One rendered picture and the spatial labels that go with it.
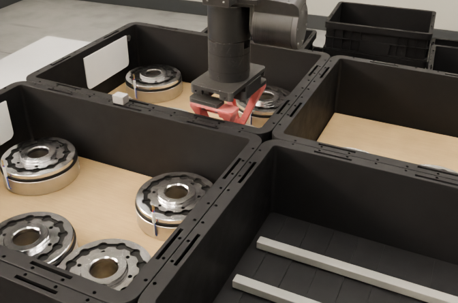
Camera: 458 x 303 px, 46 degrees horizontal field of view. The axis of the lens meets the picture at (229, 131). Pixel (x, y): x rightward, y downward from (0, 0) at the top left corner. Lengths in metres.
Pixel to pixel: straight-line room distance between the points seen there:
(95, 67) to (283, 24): 0.42
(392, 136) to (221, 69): 0.32
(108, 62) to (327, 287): 0.59
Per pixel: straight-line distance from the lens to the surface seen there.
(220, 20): 0.69
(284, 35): 0.66
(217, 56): 0.71
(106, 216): 0.71
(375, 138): 0.88
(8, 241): 0.64
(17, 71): 1.51
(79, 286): 0.48
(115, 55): 1.02
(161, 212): 0.65
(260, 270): 0.62
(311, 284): 0.61
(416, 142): 0.89
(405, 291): 0.62
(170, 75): 0.99
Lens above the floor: 1.26
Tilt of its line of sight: 30 degrees down
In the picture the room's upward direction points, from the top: straight up
